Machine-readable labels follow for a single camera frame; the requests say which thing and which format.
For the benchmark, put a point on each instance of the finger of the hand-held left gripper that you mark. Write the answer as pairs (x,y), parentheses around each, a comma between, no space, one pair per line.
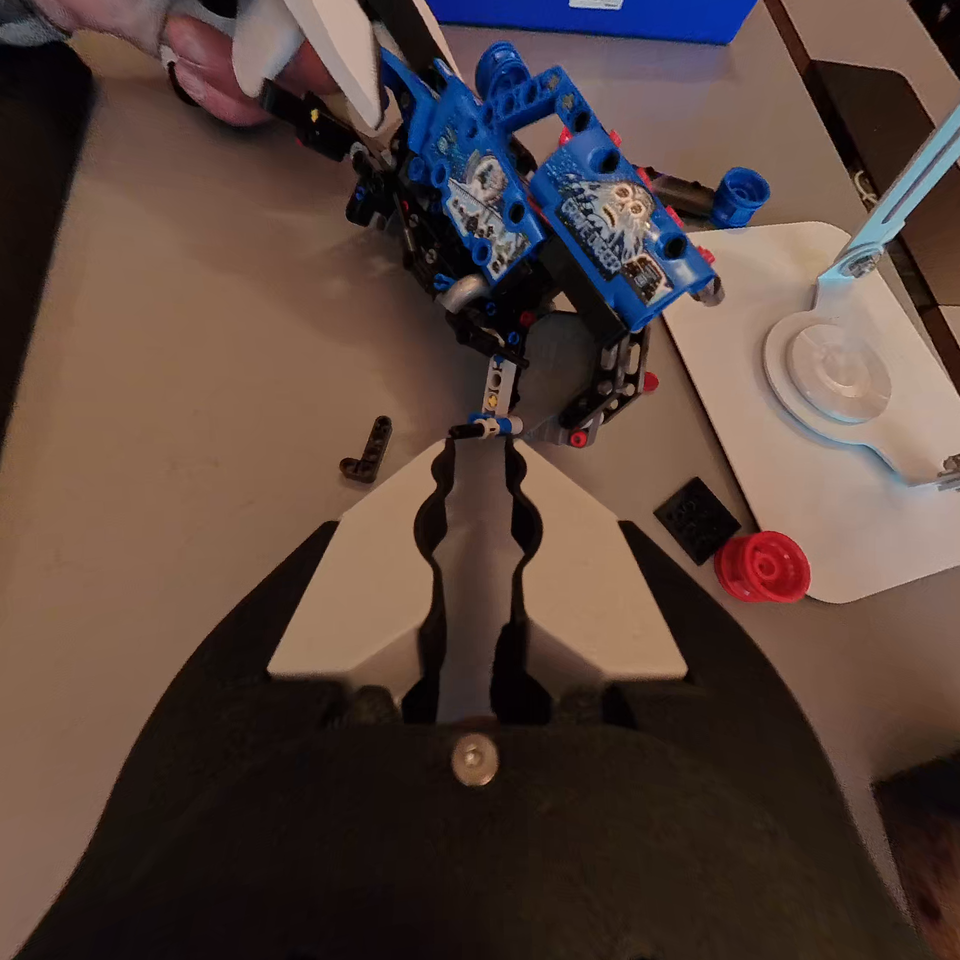
(435,30)
(341,45)

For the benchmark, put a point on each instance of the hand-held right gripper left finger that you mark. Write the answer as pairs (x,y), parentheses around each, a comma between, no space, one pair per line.
(352,600)

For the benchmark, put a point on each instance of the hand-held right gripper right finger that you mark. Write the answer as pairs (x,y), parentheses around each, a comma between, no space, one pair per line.
(600,600)

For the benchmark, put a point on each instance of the blue flame toy brick truck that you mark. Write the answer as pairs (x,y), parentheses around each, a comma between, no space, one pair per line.
(480,195)

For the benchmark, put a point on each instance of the blue skull side panel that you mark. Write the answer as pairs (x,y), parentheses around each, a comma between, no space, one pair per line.
(592,187)

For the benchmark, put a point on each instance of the person's left forearm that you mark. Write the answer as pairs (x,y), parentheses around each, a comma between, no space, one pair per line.
(30,15)

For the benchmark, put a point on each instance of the person's left hand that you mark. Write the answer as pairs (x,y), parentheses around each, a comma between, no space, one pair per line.
(202,60)

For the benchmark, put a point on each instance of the black square studded plate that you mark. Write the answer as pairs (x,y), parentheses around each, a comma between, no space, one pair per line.
(696,520)

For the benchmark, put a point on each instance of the black angled beam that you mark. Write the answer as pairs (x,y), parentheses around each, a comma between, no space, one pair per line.
(369,454)

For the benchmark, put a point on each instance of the red toy wheel rim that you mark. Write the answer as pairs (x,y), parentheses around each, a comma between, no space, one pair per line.
(761,566)

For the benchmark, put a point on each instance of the blue storage bin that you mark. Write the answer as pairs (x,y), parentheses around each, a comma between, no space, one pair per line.
(600,19)

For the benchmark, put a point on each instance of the black perforated floor mat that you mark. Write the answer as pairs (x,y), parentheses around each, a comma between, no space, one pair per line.
(37,187)

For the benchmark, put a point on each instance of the clear round suction cup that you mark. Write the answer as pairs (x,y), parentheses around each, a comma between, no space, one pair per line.
(840,367)

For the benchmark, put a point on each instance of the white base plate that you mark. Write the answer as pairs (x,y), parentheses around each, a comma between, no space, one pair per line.
(750,465)

